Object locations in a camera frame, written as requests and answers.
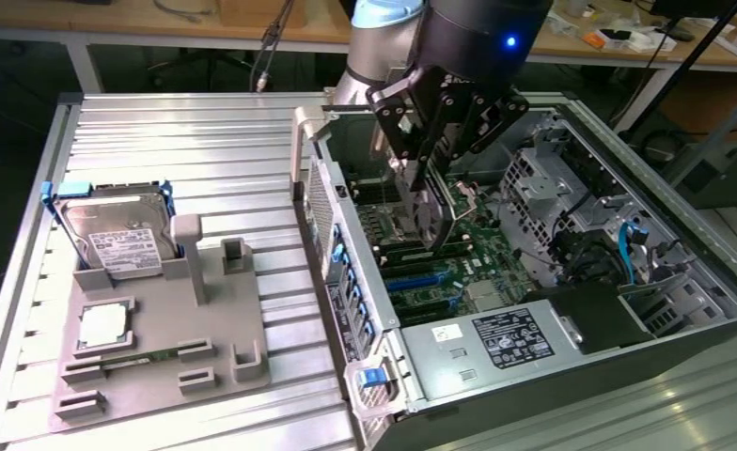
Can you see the blue expansion slot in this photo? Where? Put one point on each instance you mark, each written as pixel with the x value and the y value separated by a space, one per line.
pixel 416 282

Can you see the thin locking lever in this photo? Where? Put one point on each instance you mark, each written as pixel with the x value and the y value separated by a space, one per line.
pixel 384 193

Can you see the silver CPU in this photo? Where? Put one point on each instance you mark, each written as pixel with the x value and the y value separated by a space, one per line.
pixel 102 326

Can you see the black equipment box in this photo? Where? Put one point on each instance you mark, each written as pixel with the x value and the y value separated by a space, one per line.
pixel 732 183

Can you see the black graphics card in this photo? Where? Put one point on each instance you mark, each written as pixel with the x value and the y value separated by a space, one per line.
pixel 435 221

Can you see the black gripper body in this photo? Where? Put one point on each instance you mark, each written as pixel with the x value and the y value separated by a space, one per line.
pixel 476 42

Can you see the blue slot latch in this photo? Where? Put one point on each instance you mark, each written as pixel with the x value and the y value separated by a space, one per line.
pixel 337 235
pixel 357 296
pixel 344 256
pixel 352 277

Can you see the metal socket cover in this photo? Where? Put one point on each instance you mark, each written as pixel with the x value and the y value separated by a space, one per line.
pixel 467 199

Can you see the open grey PC case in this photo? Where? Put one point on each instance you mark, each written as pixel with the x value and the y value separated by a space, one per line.
pixel 658 197

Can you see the dark office chair base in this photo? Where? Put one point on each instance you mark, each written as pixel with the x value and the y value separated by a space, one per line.
pixel 218 58

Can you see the wooden desk with white frame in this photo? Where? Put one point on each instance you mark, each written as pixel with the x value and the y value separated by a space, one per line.
pixel 125 23

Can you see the hard disk with blue carrier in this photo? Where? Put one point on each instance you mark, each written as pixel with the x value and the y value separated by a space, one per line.
pixel 118 230

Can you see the grey chipset heatsink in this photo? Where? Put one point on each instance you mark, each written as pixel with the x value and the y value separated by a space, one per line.
pixel 483 296

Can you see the grey power supply unit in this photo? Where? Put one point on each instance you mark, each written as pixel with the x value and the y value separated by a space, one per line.
pixel 507 343

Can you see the black stand pole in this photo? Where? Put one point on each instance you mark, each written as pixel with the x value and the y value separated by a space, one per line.
pixel 707 40

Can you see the blue case latch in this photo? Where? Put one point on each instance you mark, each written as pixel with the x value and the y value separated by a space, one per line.
pixel 370 378

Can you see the grey parts rack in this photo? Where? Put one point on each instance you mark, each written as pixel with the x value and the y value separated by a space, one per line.
pixel 155 324

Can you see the black expansion slot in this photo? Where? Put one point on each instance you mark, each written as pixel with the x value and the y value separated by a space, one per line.
pixel 428 312

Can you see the black plastic shroud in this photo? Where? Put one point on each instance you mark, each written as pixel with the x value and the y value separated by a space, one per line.
pixel 595 319

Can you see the green motherboard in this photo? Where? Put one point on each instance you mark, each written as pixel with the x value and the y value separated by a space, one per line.
pixel 488 253

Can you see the green RAM stick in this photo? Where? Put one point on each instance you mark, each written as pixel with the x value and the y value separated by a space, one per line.
pixel 143 359

